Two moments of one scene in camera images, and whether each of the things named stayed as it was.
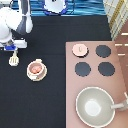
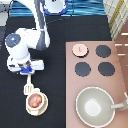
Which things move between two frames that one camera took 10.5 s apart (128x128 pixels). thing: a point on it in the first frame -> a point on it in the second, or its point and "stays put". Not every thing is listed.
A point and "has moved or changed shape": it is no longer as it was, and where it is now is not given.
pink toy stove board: x=94 y=64 stays put
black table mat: x=25 y=103 stays put
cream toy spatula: x=14 y=60 has moved or changed shape
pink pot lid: x=79 y=49 stays put
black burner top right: x=103 y=51 stays put
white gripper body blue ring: x=14 y=44 -> x=24 y=66
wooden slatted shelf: x=117 y=15 stays put
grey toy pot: x=95 y=107 stays put
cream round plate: x=37 y=70 -> x=44 y=108
